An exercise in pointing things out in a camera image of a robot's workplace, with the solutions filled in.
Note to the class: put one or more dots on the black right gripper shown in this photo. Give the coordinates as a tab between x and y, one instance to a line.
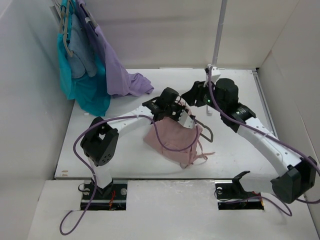
196	92

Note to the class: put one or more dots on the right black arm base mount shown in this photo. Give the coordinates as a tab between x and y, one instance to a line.
232	197

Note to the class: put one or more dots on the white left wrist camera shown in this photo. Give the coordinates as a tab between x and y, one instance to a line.
185	120

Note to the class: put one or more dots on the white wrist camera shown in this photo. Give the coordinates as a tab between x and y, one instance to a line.
185	120
212	75

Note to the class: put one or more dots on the white left rack pole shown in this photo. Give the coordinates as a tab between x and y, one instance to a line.
58	14

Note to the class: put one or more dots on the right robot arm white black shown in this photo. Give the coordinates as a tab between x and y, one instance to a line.
296	172

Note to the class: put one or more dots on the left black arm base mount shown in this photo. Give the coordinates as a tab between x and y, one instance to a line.
113	199

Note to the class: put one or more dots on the teal hanging garment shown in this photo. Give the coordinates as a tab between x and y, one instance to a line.
89	92

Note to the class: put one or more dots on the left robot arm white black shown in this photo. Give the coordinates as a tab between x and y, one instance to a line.
100	142

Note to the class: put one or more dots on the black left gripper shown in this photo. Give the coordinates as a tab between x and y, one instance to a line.
180	108

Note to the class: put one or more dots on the grey hanger with clothes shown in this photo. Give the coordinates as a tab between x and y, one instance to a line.
65	9

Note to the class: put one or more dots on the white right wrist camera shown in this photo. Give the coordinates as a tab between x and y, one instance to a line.
212	75

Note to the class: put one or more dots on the blue grey hanging garment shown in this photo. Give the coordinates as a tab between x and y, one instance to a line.
82	60

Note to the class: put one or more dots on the lilac hanging garment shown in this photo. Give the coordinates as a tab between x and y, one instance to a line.
119	82

